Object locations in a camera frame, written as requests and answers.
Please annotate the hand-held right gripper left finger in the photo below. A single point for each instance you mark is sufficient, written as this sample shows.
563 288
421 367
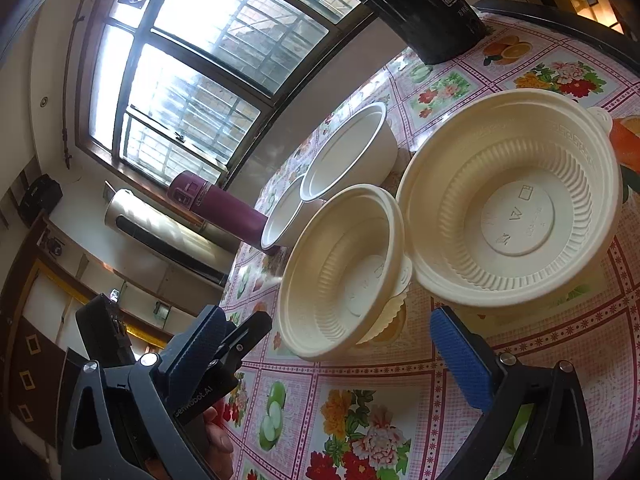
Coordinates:
197 342

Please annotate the large cream ribbed plastic bowl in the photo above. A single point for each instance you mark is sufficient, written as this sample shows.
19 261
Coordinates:
515 200

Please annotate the large white paper bowl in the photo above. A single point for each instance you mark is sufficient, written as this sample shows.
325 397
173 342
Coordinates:
355 150

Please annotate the brown wooden cabinet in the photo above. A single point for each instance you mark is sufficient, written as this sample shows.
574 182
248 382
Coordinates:
35 340

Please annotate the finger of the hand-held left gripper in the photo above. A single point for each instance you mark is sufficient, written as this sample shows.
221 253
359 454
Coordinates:
247 337

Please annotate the purple thermos bottle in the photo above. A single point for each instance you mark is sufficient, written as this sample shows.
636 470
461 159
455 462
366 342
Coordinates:
220 205

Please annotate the gold standing air conditioner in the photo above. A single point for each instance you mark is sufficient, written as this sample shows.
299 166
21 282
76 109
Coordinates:
160 235

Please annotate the black wall box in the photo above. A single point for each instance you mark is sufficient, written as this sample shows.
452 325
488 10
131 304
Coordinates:
40 196

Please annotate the person's left hand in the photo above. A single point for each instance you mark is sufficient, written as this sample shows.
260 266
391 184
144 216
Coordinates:
220 440

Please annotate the medium cream ribbed plastic bowl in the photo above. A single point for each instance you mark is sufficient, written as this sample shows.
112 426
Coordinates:
335 280

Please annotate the black cylindrical container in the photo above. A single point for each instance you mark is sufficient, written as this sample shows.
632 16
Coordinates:
420 5

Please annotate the dark framed barred window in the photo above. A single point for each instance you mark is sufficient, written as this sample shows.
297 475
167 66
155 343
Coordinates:
200 60

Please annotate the floral fruit print tablecloth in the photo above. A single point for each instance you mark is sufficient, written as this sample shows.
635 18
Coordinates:
350 420

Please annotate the wall conduit pipe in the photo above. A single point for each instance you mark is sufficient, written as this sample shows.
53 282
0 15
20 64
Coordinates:
70 90

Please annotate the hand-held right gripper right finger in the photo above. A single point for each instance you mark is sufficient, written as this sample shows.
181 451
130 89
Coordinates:
462 360

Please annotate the small white paper bowl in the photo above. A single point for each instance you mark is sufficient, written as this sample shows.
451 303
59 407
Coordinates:
285 215

